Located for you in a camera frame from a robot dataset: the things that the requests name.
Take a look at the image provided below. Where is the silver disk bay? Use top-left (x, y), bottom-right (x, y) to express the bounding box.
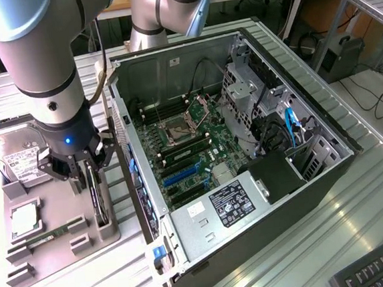
top-left (284, 133), bottom-right (347, 183)

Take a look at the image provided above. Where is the coiled black cable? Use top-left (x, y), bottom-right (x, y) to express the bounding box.
top-left (297, 33), bottom-right (322, 58)

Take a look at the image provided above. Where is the black looped wire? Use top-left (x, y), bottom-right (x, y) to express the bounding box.
top-left (184, 56), bottom-right (229, 98)

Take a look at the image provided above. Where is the black slanted pole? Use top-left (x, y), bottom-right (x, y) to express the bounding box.
top-left (281, 0), bottom-right (319, 39)

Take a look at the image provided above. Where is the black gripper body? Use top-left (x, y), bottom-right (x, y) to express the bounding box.
top-left (35, 100), bottom-right (102, 164)

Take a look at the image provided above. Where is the silver chipset heat sink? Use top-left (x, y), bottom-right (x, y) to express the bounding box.
top-left (211, 163), bottom-right (239, 187)

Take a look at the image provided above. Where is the thin locking lever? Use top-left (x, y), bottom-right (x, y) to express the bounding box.
top-left (153, 101), bottom-right (164, 126)

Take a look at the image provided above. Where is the green motherboard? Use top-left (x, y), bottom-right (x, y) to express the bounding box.
top-left (130, 88), bottom-right (255, 216)

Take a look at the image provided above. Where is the grey power supply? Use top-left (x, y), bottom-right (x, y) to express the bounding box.
top-left (166, 169), bottom-right (276, 265)

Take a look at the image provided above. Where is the black plastic air shroud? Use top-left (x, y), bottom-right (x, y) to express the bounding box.
top-left (235, 149), bottom-right (310, 207)

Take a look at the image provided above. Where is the black wire bundle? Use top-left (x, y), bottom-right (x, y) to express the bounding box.
top-left (252, 110), bottom-right (297, 157)

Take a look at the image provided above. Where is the green RAM stick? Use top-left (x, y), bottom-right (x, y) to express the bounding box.
top-left (160, 138), bottom-right (213, 163)
top-left (6, 226), bottom-right (70, 251)

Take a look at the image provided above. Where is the metal socket cover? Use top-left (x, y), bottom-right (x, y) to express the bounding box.
top-left (180, 94), bottom-right (211, 133)

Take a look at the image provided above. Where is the RAM slot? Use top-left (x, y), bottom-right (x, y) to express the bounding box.
top-left (153, 133), bottom-right (211, 157)
top-left (140, 102), bottom-right (189, 120)
top-left (139, 96), bottom-right (186, 114)
top-left (160, 147), bottom-right (216, 169)

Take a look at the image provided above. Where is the black box with handle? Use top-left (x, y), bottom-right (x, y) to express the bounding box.
top-left (313, 33), bottom-right (368, 85)

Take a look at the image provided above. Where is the silver drive cage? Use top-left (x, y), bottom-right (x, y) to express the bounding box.
top-left (217, 29), bottom-right (275, 148)

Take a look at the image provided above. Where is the black PC case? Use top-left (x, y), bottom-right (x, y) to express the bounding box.
top-left (101, 17), bottom-right (376, 287)

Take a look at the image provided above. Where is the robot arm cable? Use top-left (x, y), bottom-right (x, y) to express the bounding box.
top-left (80, 17), bottom-right (124, 106)

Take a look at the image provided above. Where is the hard disk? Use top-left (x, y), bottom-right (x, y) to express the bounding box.
top-left (0, 114), bottom-right (53, 191)

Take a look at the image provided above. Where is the long expansion slot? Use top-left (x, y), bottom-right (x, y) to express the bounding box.
top-left (163, 169), bottom-right (202, 189)
top-left (166, 178), bottom-right (206, 197)
top-left (170, 185), bottom-right (209, 203)
top-left (161, 164), bottom-right (199, 184)

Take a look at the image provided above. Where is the CPU chip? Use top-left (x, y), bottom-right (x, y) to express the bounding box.
top-left (9, 205), bottom-right (41, 237)

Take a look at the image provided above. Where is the grey parts rack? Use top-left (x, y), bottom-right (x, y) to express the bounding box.
top-left (0, 113), bottom-right (126, 287)

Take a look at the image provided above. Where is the aluminium frame table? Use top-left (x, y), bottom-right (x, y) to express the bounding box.
top-left (309, 0), bottom-right (383, 83)

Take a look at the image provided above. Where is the CPU socket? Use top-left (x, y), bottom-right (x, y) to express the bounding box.
top-left (157, 116), bottom-right (196, 148)

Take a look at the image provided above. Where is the blue case latch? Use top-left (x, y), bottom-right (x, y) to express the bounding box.
top-left (152, 244), bottom-right (167, 260)

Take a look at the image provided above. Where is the blue wire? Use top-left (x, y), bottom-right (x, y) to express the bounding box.
top-left (283, 106), bottom-right (302, 150)

